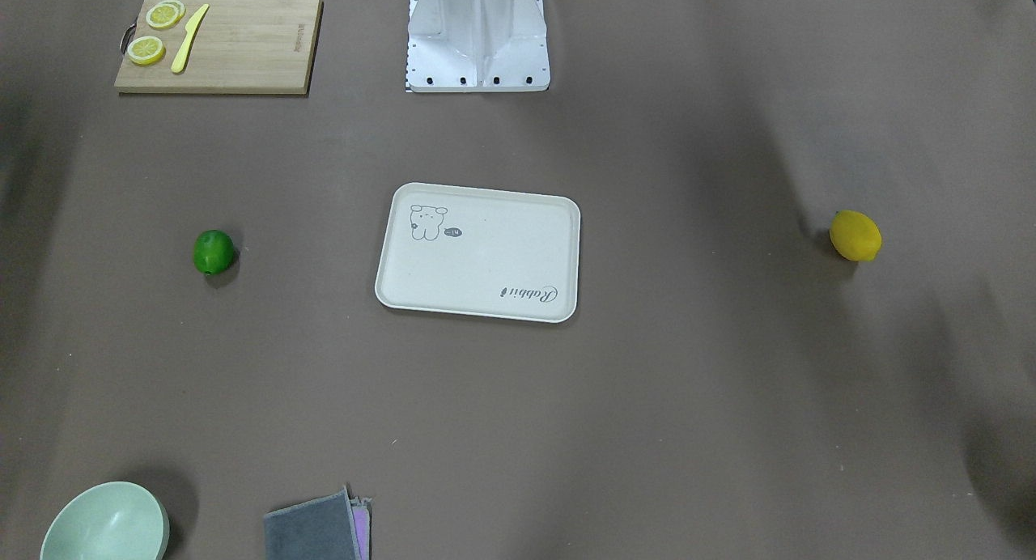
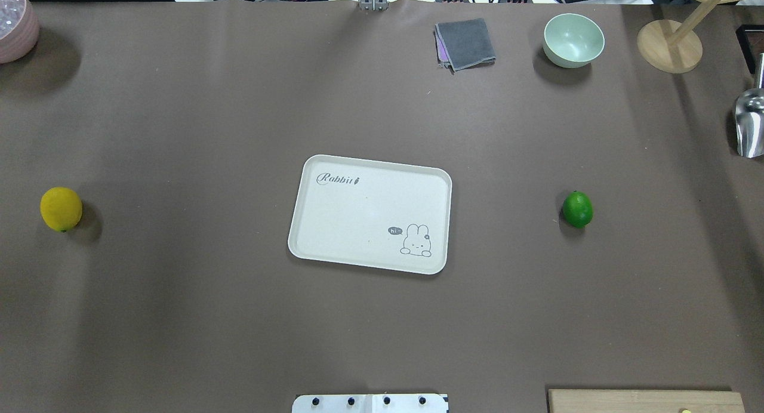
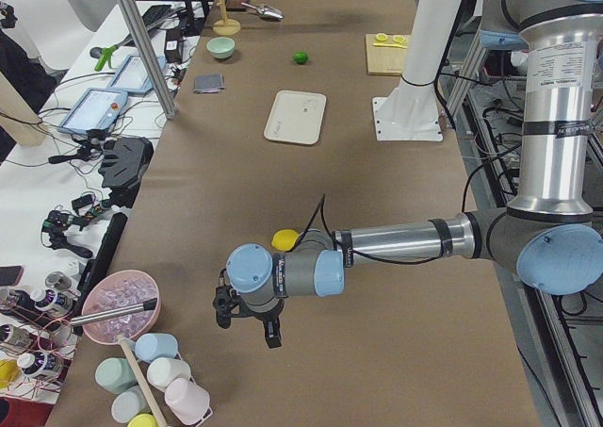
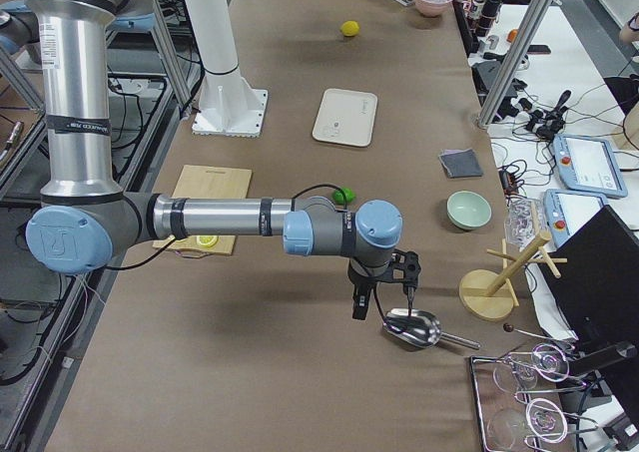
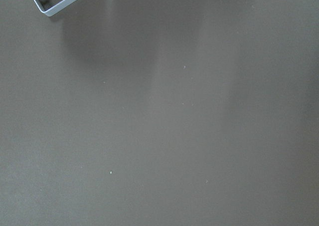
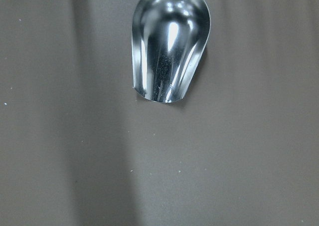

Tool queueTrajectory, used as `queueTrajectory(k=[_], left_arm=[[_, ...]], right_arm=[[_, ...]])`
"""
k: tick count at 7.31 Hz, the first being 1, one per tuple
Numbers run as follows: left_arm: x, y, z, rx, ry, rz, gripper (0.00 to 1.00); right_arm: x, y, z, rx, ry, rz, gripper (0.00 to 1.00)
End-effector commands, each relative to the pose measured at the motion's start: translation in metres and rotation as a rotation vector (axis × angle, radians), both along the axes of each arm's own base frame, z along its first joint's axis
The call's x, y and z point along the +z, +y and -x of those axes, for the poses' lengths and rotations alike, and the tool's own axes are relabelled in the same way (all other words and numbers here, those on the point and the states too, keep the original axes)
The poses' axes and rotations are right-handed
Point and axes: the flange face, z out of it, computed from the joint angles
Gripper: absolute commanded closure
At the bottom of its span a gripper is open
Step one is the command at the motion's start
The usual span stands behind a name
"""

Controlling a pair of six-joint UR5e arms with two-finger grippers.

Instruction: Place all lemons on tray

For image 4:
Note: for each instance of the wooden cutting board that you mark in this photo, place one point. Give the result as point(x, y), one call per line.
point(206, 182)

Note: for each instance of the blue teach pendant near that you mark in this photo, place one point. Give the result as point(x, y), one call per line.
point(568, 211)

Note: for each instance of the grey folded cloth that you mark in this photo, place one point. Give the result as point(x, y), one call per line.
point(459, 164)

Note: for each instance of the metal scoop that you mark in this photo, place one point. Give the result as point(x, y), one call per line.
point(421, 329)

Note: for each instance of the blue teach pendant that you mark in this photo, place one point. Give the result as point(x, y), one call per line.
point(588, 165)
point(568, 211)

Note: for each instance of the black monitor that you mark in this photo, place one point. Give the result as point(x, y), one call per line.
point(597, 292)

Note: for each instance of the lemon slice on board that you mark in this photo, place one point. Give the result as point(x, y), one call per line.
point(206, 241)

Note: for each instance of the aluminium frame post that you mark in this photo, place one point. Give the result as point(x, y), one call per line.
point(527, 29)

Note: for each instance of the blue teach pendant far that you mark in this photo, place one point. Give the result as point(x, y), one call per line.
point(588, 165)

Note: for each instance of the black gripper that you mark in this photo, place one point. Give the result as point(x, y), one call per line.
point(358, 280)

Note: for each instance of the cream rectangular tray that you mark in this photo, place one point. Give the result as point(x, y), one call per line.
point(345, 117)

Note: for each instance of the mint green bowl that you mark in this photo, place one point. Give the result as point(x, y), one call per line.
point(468, 210)

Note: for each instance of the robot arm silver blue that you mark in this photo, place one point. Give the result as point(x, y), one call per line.
point(86, 217)

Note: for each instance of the white pedestal column base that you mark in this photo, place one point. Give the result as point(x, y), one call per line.
point(228, 105)

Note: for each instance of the yellow lemon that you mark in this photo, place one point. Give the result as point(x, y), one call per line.
point(349, 28)

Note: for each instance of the green lime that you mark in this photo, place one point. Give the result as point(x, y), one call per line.
point(343, 196)

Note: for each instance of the wooden mug tree stand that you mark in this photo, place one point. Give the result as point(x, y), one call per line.
point(490, 295)

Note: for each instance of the wire glass rack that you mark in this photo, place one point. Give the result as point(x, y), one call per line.
point(535, 399)

